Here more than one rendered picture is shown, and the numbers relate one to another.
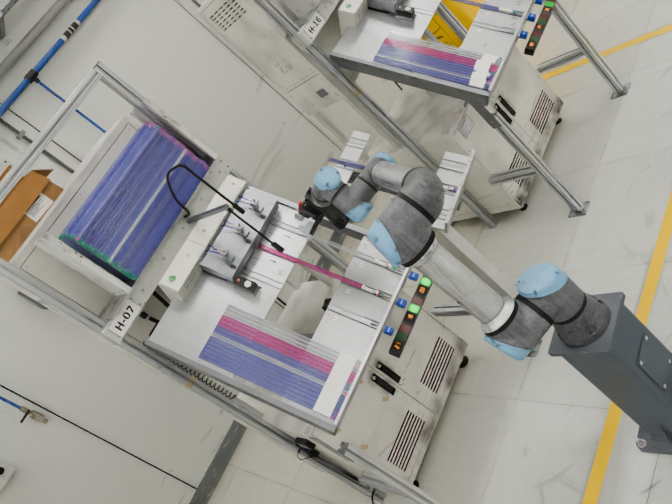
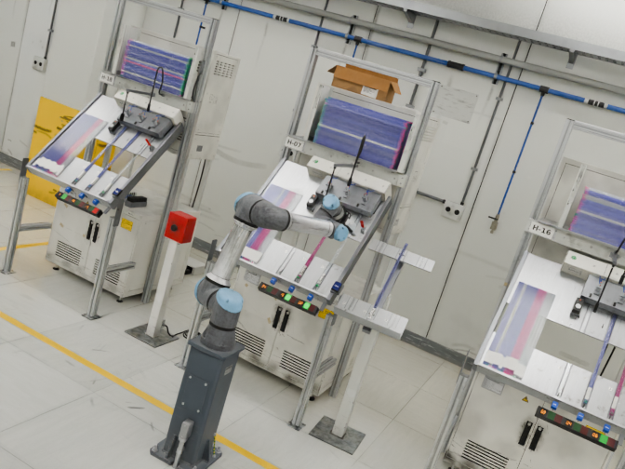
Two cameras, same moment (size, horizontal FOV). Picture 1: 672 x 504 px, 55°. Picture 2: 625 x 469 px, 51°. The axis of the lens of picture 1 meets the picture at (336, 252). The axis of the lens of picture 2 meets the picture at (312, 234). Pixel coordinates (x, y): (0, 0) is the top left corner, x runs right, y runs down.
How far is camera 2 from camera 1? 2.38 m
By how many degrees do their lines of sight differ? 46
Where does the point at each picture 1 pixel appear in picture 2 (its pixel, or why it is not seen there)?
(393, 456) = (238, 331)
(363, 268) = (319, 267)
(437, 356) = (303, 366)
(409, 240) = (240, 207)
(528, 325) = (206, 291)
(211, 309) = (300, 187)
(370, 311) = (287, 271)
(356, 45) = (538, 270)
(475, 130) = (493, 396)
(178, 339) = (284, 174)
